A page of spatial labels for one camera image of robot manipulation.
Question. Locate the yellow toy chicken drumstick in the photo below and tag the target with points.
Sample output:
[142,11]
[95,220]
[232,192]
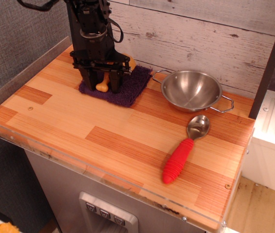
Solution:
[103,86]

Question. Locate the orange object at corner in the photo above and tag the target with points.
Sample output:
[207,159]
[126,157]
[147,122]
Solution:
[8,228]

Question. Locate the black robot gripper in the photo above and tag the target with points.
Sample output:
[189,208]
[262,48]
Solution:
[95,52]

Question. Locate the grey toy fridge cabinet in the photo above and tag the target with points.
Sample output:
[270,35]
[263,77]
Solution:
[62,186]

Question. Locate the spoon with red handle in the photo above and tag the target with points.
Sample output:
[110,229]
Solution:
[197,128]

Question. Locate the steel bowl with handles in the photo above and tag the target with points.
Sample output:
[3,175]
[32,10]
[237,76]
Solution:
[191,91]

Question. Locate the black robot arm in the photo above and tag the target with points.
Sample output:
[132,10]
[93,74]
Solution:
[90,16]

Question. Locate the purple fuzzy cloth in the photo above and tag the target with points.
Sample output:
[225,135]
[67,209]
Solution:
[132,86]

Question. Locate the dark grey vertical post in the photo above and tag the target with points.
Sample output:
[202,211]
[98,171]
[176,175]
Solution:
[263,86]

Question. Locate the clear acrylic table guard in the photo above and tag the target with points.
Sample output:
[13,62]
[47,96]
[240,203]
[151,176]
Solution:
[128,147]

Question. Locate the silver dispenser button panel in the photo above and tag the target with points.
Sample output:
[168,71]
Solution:
[103,217]

